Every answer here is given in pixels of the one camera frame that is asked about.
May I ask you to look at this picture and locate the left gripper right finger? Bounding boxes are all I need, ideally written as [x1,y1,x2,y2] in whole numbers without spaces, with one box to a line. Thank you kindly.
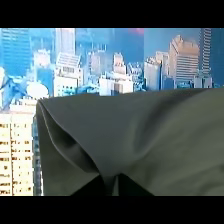
[117,172,155,197]

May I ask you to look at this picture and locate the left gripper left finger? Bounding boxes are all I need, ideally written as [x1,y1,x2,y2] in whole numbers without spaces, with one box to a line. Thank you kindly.
[70,174,107,197]

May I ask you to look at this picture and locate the grey-green garment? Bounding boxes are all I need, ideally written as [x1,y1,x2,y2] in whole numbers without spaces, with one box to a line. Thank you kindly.
[34,87,224,197]

